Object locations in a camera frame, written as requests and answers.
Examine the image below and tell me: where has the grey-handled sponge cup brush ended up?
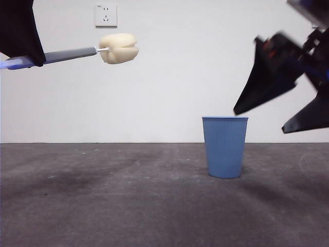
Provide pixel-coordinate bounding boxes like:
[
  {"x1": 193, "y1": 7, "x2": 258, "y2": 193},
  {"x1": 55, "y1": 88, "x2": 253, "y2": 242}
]
[{"x1": 0, "y1": 32, "x2": 141, "y2": 70}]

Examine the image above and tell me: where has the blue ribbed plastic cup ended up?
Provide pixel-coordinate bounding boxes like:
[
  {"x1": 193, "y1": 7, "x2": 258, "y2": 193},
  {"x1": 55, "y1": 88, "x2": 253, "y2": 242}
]
[{"x1": 202, "y1": 116, "x2": 249, "y2": 180}]

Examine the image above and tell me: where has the white wall power socket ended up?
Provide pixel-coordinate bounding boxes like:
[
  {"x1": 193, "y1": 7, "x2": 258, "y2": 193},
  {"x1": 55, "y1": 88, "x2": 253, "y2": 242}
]
[{"x1": 95, "y1": 4, "x2": 118, "y2": 28}]

